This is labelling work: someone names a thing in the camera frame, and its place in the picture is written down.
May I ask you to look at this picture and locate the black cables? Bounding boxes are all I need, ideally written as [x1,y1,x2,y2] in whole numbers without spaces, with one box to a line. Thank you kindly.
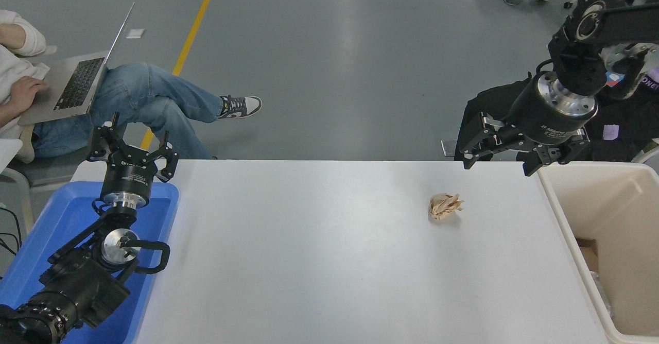
[0,205,24,257]

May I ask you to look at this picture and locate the person's hand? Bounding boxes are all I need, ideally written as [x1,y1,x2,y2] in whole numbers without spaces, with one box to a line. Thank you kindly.
[10,76,50,116]

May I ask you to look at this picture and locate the white table corner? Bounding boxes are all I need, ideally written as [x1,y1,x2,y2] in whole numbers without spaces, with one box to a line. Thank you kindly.
[0,138,24,175]

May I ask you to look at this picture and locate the blue plastic tray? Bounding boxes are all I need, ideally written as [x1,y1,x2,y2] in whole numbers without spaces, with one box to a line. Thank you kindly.
[0,181,180,344]

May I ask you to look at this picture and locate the tan paper ball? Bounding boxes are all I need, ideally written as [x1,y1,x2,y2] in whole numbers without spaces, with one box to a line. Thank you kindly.
[428,193,465,221]

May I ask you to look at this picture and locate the silver laptop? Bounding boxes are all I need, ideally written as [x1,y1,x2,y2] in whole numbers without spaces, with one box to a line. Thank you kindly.
[17,3,135,126]

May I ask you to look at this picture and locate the white chair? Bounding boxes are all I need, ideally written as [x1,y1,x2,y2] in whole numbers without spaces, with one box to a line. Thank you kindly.
[632,139,659,175]

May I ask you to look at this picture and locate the seated person with badge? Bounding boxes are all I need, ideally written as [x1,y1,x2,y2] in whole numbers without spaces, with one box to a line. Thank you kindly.
[454,45,659,163]

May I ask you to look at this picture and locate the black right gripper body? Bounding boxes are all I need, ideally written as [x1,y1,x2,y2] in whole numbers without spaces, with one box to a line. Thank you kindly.
[507,78,588,145]

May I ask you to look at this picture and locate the grey chair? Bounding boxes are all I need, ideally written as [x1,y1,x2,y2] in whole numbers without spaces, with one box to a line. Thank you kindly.
[0,146,93,231]

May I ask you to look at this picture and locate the person with laptop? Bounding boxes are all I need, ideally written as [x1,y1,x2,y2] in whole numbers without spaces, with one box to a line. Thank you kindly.
[0,9,263,162]

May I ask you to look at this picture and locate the large pale bin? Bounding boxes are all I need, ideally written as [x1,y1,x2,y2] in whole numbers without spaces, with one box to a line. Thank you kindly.
[537,161,659,344]

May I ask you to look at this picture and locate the brown cardboard piece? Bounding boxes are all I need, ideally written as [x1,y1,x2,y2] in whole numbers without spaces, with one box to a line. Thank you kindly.
[577,238,601,273]

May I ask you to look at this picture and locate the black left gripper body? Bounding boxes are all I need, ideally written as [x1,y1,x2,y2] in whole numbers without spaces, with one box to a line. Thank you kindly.
[101,148,158,198]

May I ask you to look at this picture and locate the clear plastic wrap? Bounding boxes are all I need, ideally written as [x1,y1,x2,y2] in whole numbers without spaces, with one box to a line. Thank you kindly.
[589,269,616,320]

